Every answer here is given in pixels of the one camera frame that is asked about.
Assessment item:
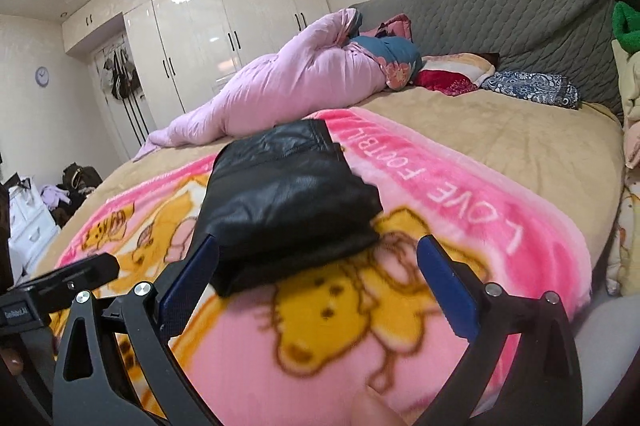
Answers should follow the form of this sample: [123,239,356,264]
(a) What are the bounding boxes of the black leather jacket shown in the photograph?
[190,119,382,296]

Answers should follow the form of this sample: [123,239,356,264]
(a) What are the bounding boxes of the dark clothes pile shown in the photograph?
[40,163,102,227]

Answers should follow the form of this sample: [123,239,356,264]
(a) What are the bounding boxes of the left hand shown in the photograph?
[1,348,24,376]

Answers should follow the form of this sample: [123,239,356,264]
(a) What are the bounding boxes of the right hand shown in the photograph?
[349,387,406,426]

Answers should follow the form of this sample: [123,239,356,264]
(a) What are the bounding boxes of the white drawer cabinet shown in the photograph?
[9,178,60,283]

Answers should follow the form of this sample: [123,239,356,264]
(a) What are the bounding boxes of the cream cartoon bedding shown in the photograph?
[606,40,640,296]

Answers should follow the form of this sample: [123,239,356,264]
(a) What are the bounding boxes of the pink cartoon fleece blanket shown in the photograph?
[53,108,591,425]

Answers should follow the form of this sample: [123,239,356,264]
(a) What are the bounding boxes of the beige bed sheet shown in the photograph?
[35,88,624,275]

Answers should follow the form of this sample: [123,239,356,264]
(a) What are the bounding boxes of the hanging bags on door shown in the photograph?
[98,47,151,147]

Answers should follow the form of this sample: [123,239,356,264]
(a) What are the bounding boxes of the blue white patterned cloth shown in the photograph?
[480,70,580,109]

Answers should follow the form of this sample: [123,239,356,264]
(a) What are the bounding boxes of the red and cream pillow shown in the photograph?
[412,52,500,96]

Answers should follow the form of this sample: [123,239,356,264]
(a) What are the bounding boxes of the white glossy wardrobe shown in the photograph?
[62,0,329,157]

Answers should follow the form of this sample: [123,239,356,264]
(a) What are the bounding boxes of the blue floral pillow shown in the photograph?
[348,10,422,91]

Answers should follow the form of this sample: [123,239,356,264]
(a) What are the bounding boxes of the green plush toy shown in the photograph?
[612,1,640,54]

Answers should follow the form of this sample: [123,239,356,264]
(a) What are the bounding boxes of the grey quilted headboard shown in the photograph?
[356,0,623,117]

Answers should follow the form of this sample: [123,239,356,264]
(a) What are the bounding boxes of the light pink quilt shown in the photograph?
[134,8,386,160]

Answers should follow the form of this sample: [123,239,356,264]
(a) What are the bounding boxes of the round wall clock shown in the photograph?
[35,66,50,88]

